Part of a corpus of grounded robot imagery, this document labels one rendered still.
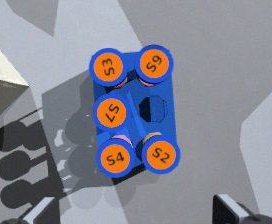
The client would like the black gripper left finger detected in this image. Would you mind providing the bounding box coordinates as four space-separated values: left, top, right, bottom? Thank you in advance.
0 197 61 224

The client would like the blue tube rack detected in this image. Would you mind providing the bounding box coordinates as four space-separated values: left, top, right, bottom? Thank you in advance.
93 52 177 170

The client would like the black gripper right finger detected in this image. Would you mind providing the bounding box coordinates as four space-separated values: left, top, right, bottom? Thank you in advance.
212 194 272 224

